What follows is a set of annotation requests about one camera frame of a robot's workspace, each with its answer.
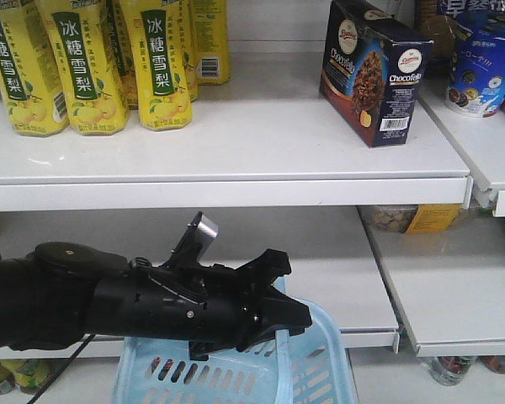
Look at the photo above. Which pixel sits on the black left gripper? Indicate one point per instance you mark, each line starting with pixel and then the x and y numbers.
pixel 217 307

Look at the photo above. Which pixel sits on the light blue plastic basket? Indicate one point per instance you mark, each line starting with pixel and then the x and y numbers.
pixel 310 368

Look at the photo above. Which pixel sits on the Chocofello cookie box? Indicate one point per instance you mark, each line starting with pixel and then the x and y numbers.
pixel 372 68

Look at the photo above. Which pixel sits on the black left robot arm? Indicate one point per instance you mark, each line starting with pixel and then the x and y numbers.
pixel 62 291

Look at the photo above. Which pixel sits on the white supermarket shelving unit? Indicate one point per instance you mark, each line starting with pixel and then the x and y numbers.
pixel 270 161

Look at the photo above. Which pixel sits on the clear labelled bottle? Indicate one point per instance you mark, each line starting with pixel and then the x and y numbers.
pixel 450 370

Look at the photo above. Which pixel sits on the yellow snack box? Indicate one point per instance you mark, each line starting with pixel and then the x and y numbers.
pixel 411 219

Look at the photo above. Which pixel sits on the green tea bottle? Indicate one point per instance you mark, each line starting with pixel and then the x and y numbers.
pixel 29 374

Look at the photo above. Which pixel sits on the yellow pear drink bottle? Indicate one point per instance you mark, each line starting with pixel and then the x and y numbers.
pixel 30 83
pixel 163 94
pixel 79 36

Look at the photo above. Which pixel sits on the blue cookie tub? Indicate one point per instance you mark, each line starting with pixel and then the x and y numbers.
pixel 476 85

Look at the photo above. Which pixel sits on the dark biscuit package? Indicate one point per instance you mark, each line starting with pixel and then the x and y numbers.
pixel 435 20

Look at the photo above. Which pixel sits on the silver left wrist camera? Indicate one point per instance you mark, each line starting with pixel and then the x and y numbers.
pixel 199 234

